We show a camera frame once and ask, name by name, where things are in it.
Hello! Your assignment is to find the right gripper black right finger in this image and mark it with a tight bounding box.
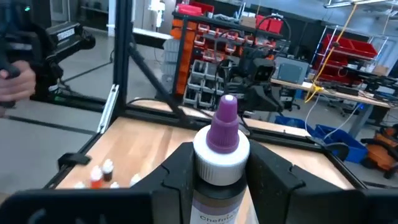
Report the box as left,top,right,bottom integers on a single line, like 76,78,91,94
246,139,398,224

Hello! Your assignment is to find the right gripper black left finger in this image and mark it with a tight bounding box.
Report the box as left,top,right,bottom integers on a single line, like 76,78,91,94
0,141,196,224

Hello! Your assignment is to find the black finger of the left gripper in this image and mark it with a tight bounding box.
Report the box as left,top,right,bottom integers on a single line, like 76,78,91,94
244,84,284,113

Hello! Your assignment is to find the purple-capped Chefmaster bottle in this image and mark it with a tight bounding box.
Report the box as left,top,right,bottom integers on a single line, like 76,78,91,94
189,95,251,224

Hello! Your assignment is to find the small orange dropper bottle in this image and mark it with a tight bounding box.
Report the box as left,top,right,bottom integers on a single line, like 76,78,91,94
90,165,104,190

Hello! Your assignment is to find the grey equipment box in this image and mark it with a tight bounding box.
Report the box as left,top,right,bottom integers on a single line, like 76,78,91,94
273,55,311,85

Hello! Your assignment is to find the small dark brown dropper bottle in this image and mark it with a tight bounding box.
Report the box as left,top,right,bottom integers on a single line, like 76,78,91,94
101,158,115,183

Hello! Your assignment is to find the blue plastic storage bin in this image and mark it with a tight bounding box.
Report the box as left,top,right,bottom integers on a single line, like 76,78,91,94
274,114,315,138
312,123,370,165

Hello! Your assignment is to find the brown cardboard box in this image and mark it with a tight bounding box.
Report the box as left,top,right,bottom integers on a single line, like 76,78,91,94
239,15,257,29

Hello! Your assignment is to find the orange shop vacuum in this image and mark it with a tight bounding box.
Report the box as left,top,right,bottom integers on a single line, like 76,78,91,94
360,123,398,180

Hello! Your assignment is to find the white folding table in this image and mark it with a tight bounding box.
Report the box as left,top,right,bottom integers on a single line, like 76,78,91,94
107,24,174,50

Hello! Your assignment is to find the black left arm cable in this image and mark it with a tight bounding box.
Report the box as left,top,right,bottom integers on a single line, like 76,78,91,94
214,14,292,78

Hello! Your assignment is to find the black frame clip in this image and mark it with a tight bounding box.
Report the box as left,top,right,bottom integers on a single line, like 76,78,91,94
57,152,93,170

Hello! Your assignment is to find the yellow hanging cable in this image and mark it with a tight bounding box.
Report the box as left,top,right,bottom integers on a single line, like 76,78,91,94
303,2,359,104

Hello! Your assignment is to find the wire shelf with red bins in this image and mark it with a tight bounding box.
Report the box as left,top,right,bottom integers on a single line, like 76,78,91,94
310,24,389,85

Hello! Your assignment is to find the silver aluminium bracket strip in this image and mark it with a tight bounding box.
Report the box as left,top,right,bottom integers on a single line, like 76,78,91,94
96,83,120,135

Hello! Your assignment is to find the black aluminium table frame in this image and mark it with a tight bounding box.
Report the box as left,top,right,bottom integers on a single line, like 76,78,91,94
43,0,368,190

